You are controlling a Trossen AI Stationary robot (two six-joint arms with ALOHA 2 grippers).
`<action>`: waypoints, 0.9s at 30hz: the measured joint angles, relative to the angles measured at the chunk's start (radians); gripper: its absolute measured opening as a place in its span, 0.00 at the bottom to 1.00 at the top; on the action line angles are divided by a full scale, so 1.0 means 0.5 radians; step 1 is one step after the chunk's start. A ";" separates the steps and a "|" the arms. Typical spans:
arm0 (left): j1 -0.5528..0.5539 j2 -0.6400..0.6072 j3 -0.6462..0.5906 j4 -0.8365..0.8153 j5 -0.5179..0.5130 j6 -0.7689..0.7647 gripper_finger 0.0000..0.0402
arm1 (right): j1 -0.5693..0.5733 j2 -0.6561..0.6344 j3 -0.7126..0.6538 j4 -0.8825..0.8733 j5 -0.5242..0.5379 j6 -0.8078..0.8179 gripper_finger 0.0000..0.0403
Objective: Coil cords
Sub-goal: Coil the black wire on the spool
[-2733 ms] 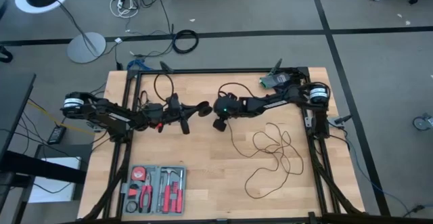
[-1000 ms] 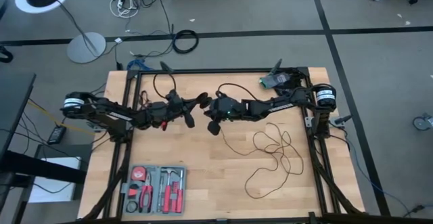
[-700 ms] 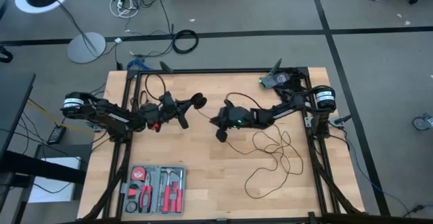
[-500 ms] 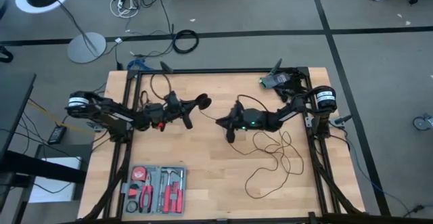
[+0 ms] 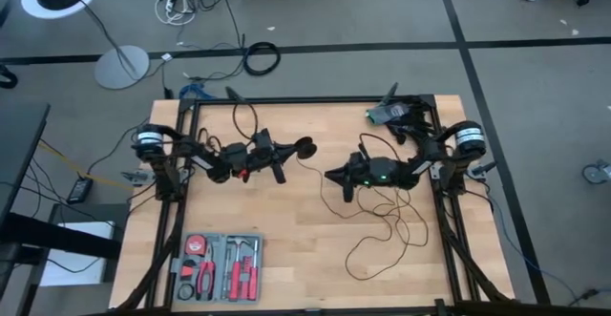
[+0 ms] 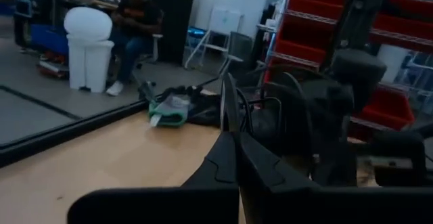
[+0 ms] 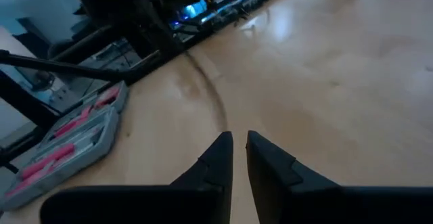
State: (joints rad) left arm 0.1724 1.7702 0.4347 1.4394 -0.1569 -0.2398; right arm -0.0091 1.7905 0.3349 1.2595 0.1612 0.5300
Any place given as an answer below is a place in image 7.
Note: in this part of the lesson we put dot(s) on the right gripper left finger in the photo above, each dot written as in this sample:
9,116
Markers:
216,170

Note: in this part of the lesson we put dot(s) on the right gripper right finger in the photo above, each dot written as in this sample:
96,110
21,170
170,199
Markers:
270,176

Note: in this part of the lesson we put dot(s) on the grey plastic tray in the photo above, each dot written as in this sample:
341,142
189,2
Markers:
105,132

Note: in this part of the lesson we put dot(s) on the blue-lit electronics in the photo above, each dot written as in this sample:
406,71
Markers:
193,11

